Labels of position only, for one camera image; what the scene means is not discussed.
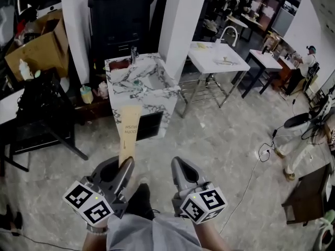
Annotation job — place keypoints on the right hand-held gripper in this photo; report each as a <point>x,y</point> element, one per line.
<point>204,204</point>

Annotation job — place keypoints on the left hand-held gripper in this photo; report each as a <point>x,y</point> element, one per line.
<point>86,203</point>

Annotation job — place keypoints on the tan toothbrush box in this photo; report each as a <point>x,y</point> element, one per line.
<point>130,132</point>

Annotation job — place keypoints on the person's left forearm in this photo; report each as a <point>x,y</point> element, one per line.
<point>95,242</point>

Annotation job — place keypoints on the person's right forearm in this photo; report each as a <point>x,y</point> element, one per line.
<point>209,237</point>

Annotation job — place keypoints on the person's black shoe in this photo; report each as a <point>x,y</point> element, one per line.
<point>141,200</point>

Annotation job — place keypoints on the person's grey clothing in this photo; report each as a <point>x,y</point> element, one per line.
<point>151,234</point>

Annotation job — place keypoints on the black table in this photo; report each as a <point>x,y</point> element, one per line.
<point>44,129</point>

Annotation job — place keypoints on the yellow lidded cup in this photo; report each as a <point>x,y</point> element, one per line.
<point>87,95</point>

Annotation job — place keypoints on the pink teapot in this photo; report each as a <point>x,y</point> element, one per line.
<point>103,91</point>

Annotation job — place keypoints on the teal basin drain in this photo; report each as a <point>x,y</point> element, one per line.
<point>136,82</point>

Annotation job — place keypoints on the marble washbasin cabinet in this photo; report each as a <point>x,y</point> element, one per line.
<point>123,74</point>

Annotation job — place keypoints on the dark red tray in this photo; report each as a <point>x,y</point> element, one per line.
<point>119,64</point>

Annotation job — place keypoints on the chrome basin faucet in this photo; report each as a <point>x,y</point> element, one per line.
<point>134,55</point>

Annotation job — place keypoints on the white flat board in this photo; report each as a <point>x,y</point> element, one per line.
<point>9,106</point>

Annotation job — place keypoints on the white sink on steel stand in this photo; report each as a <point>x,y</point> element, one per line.
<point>209,59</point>

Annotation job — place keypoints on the small mint green object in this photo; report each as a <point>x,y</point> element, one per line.
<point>37,74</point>

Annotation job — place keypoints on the glass pot lid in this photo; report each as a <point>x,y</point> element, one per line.
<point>223,60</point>

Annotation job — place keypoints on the white round stool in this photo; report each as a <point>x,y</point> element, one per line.
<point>297,121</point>

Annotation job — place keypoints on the dark wooden side table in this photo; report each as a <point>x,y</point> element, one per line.
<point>311,192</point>

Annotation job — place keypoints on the white water bottle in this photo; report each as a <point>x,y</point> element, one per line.
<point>25,70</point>

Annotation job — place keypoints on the yellow sponge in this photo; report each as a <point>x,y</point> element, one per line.
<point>199,45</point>

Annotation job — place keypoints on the cardboard box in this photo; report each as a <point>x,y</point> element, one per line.
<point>39,51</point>

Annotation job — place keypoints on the small white table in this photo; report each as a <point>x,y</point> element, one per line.
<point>264,59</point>

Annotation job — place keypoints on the black cabinet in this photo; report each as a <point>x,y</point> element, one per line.
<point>120,22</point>

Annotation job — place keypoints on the white gooseneck faucet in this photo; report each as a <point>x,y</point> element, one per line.
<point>234,34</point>

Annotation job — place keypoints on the round white table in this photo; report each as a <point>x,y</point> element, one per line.
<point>236,21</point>

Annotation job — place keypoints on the white rounded appliance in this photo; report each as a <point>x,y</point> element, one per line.
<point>49,7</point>

